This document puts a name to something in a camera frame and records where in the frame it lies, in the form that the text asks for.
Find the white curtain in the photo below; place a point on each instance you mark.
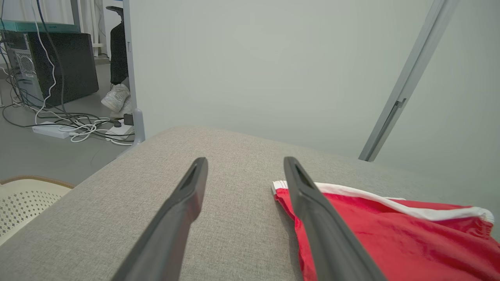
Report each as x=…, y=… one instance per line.
x=88, y=19

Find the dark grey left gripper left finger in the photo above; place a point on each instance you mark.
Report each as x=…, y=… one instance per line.
x=168, y=242

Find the black office chair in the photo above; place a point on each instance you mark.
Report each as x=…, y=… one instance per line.
x=115, y=8

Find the grey partition end leg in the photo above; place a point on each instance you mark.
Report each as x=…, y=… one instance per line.
x=131, y=58

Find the white power strip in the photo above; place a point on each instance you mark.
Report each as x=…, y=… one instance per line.
x=117, y=131
x=50, y=129

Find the cream perforated laundry basket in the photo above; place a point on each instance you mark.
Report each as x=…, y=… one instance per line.
x=27, y=203

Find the black power plug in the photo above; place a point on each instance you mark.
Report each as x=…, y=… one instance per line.
x=129, y=119

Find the grey metal partition post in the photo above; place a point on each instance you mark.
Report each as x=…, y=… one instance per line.
x=410, y=74

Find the red shorts with white stripes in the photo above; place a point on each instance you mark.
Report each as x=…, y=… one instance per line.
x=410, y=242

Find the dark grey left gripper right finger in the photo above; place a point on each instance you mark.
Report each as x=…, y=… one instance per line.
x=328, y=242

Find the black trouser leg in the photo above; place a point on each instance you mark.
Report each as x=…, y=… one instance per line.
x=118, y=54

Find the teal desk top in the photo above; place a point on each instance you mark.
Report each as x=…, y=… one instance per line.
x=39, y=26

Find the black computer tower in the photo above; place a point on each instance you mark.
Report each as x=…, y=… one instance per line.
x=70, y=66

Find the white sneaker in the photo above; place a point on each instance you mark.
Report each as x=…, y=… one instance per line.
x=127, y=108
x=115, y=97

